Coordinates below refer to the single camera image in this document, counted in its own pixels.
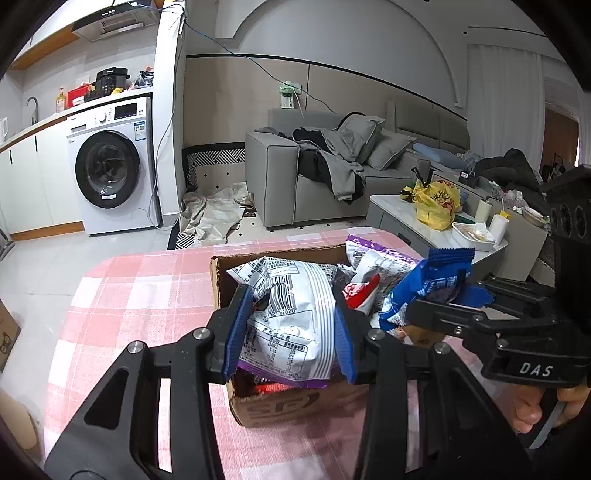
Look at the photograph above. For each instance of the white cup yellow lid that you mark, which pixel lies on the white cup yellow lid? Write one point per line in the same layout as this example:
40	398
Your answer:
498	228

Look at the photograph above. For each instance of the person's right hand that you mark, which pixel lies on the person's right hand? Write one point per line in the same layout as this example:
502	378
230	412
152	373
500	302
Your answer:
526	410

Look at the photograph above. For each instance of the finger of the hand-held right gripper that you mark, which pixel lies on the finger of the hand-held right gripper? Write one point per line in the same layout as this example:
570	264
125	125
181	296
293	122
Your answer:
443	316
508	295

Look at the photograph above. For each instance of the beige floor sheet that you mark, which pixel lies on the beige floor sheet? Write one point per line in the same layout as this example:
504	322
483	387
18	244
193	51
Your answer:
212	217

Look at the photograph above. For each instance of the black white patterned rug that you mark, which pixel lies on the black white patterned rug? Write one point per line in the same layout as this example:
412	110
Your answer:
217	159

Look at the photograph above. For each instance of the metal faucet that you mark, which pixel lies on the metal faucet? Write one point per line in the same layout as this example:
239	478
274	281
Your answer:
32	104

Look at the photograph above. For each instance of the brown cardboard box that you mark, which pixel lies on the brown cardboard box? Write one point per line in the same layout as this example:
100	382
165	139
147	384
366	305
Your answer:
277	408

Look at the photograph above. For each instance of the large white red snack bag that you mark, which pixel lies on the large white red snack bag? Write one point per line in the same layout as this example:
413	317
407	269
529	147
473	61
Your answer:
358	293

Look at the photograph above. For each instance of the white coffee table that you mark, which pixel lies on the white coffee table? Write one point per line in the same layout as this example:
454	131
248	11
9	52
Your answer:
392	207

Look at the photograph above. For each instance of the white washing machine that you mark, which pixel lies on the white washing machine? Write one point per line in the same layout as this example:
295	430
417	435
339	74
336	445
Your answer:
115	207

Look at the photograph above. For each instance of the red box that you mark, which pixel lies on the red box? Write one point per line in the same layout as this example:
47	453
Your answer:
76	96

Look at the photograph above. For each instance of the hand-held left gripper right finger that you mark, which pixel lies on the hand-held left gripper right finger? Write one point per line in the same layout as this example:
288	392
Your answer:
344	332

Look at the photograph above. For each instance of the silver range hood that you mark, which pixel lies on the silver range hood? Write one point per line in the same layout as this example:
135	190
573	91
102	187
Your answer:
115	23

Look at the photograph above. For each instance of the white roll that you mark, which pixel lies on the white roll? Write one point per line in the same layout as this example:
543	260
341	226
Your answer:
483	210

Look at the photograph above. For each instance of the white tray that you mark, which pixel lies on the white tray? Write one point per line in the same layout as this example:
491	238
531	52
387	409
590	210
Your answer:
466	240

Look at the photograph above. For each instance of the printed cardboard box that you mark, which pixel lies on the printed cardboard box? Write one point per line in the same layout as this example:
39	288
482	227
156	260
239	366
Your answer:
7	337

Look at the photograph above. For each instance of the black jacket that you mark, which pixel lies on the black jacket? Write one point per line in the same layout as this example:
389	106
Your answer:
508	170

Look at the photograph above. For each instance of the pink checked tablecloth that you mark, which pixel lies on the pink checked tablecloth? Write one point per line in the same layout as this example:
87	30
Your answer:
138	300

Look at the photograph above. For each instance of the white kitchen cabinet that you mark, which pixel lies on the white kitchen cabinet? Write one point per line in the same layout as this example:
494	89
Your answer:
37	184

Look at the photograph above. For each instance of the grey pillow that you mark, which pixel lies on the grey pillow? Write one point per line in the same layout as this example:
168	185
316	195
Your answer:
362	134
390	150

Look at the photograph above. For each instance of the black pressure cooker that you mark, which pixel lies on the black pressure cooker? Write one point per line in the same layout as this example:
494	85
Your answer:
108	83

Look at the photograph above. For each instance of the yellow plastic bag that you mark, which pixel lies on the yellow plastic bag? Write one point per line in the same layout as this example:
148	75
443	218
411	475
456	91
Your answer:
436	207

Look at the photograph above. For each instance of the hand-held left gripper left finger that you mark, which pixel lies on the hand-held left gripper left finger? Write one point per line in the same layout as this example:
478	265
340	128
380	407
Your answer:
238	323

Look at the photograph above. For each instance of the grey sofa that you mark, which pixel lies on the grey sofa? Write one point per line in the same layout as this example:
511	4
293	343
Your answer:
277	184

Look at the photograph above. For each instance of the light blue pillow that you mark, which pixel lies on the light blue pillow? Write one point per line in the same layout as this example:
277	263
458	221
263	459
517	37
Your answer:
438	154

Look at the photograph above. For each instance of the blue snack packet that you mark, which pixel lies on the blue snack packet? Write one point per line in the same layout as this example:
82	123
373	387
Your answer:
429	281

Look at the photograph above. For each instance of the white purple snack packet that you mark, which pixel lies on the white purple snack packet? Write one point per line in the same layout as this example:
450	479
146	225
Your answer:
291	323
374	263

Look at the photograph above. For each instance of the white curtain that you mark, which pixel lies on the white curtain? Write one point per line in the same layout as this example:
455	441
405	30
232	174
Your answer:
503	101

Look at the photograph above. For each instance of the yellow bottle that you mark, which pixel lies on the yellow bottle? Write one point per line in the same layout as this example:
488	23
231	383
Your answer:
60	101

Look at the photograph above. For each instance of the grey hooded garment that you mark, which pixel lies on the grey hooded garment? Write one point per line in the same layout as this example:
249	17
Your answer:
344	170

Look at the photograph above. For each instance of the dark clothes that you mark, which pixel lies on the dark clothes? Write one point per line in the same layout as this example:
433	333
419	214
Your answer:
311	166

